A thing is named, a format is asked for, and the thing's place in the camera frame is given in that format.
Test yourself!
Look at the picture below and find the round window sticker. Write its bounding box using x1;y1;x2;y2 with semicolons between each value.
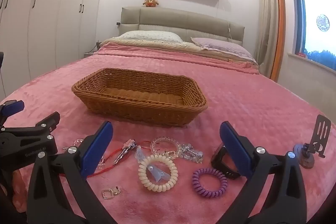
316;14;330;31

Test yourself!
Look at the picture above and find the black watch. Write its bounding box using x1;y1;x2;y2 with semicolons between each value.
210;144;241;179

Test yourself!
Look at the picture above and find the purple floral pillow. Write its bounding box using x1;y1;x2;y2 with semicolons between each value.
191;37;256;63

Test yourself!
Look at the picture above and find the pink fleece blanket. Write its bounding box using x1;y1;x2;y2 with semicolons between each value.
0;46;336;224

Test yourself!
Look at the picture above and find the white floral pillow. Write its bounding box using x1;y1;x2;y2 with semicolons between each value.
118;30;183;43

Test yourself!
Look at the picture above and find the beige padded headboard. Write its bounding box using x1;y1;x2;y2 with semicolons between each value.
119;6;245;47

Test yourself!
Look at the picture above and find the clear crystal hair clip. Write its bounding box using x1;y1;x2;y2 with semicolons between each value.
168;144;204;164

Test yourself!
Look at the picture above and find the metal phone stand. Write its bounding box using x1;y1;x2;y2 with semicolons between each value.
293;114;332;169

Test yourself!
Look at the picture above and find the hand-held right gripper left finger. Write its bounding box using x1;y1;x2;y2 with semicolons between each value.
26;121;117;224

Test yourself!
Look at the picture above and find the brown wicker basket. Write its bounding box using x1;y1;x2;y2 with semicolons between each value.
71;68;208;127

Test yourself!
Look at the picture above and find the star-topped metal hair clip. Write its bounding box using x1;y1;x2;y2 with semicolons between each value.
113;139;137;165

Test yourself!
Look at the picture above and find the red string bracelet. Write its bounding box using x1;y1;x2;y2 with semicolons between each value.
87;140;151;178

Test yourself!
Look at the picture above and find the purple spiral hair tie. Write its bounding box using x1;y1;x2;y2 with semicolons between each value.
192;168;228;199

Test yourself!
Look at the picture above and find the white wardrobe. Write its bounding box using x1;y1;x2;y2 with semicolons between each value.
0;0;113;98

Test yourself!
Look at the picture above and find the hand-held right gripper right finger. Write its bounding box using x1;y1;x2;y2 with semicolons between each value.
219;121;307;224

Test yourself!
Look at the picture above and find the orange curtain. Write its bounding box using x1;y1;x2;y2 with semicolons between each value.
270;0;286;83

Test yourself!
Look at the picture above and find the beige blanket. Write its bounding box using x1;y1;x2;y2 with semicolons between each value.
100;39;259;65

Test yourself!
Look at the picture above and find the translucent blue hair clip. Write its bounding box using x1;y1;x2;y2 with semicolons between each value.
135;147;171;185

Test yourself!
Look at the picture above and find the clear bead bracelet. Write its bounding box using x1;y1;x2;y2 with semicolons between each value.
62;138;105;170

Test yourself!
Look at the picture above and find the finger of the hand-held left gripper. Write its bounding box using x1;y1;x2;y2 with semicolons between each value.
0;100;25;126
0;112;61;139

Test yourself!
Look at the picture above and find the window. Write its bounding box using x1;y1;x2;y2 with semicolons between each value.
291;0;336;71

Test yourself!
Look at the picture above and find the beige curtain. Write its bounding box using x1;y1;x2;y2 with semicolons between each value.
256;0;279;80

